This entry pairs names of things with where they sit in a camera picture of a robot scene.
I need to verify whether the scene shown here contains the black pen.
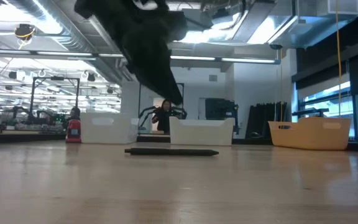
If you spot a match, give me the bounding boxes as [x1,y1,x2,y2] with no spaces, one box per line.
[124,147,220,157]

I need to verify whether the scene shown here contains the black stand frame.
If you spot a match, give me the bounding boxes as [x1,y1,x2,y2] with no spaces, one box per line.
[137,82,185,133]
[29,76,81,121]

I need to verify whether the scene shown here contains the long ceiling light strip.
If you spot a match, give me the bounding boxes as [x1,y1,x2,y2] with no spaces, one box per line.
[0,49,281,65]

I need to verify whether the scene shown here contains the round silver air duct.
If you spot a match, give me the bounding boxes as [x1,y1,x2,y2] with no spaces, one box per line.
[6,0,135,83]

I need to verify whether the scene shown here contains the rectangular silver air duct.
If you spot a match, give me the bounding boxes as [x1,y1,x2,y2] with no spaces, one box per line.
[231,0,358,49]

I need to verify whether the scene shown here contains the black equipment rack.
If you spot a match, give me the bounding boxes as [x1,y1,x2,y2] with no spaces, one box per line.
[204,98,239,121]

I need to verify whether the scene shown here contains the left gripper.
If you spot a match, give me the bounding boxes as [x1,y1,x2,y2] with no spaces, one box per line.
[116,30,185,106]

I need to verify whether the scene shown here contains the person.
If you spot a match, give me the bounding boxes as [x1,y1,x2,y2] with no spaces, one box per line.
[63,106,81,128]
[152,98,174,134]

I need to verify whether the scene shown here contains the small white plastic bin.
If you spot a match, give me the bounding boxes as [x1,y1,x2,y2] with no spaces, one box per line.
[80,112,139,145]

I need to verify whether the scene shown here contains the yellow plastic bin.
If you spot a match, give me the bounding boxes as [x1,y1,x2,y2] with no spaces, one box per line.
[268,117,352,151]

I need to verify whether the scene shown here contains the black folding panels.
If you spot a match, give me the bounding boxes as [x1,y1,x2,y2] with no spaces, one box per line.
[246,101,288,139]

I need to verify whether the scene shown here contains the large white plastic bin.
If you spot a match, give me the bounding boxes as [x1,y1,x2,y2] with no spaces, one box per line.
[168,116,236,146]

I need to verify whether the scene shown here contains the background desk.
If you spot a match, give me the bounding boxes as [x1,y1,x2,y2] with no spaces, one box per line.
[0,123,67,144]

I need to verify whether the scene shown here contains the yellow black cable reel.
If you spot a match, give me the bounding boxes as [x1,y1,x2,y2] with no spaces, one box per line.
[13,23,37,50]

